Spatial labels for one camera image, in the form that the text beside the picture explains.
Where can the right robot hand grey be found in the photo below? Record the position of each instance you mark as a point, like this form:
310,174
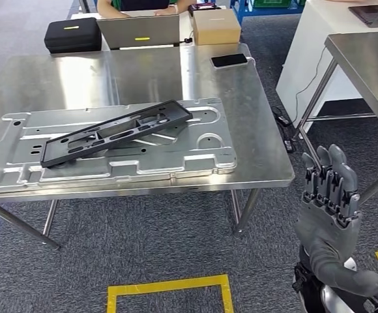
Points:
329,233

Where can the black plastic panel part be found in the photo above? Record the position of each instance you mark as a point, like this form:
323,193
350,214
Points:
55,153

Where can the steel workbench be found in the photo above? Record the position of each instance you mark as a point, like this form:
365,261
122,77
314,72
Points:
143,77
368,69

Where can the stamped metal sheet part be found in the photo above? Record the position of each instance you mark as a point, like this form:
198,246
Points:
192,147

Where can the black power adapter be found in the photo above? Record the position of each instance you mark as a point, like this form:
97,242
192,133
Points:
283,119
288,145

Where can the white cabinet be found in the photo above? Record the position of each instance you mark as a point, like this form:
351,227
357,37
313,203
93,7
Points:
299,65

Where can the black phone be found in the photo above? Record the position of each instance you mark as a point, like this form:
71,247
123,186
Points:
228,60

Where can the dark laptop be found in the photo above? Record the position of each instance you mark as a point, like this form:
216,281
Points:
368,13

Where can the blue storage rack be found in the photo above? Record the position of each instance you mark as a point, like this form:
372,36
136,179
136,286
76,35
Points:
257,12

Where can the green plastic crate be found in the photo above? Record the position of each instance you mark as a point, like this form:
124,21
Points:
274,3

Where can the brown cardboard box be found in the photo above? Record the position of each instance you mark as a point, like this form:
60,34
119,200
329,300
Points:
216,28

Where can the white desk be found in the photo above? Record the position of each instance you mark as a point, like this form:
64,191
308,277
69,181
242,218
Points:
185,26

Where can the black remote controller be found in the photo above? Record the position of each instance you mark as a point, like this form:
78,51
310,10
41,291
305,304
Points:
201,8

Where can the white wristwatch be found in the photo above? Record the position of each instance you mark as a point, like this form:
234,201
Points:
175,7

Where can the grey laptop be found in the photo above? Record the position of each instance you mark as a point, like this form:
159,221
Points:
136,32

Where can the person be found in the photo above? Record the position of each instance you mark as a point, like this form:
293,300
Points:
136,5

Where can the black zip case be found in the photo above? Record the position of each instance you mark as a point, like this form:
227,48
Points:
73,36

